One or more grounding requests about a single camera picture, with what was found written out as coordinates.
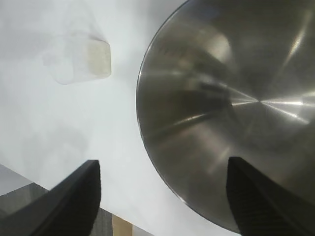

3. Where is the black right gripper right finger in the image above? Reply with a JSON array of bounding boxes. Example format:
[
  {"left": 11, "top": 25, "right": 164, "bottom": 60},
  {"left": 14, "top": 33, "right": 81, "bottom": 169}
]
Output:
[{"left": 225, "top": 156, "right": 315, "bottom": 236}]

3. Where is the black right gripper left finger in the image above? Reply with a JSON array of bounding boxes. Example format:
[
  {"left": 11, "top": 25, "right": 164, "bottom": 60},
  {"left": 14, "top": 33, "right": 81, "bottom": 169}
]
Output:
[{"left": 0, "top": 159, "right": 101, "bottom": 236}]

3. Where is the clear plastic cup with rice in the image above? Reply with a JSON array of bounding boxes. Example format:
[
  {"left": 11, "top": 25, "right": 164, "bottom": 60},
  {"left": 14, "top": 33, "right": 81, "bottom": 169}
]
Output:
[{"left": 41, "top": 24, "right": 112, "bottom": 86}]

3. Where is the beige wooden beam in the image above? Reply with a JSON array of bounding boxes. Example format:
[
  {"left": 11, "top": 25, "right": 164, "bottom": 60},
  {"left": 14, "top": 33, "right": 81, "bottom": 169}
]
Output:
[{"left": 112, "top": 213, "right": 133, "bottom": 236}]

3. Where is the stainless steel mixing bowl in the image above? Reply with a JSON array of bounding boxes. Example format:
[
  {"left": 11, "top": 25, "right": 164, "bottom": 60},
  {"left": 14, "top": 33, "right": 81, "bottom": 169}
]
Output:
[{"left": 135, "top": 0, "right": 315, "bottom": 233}]

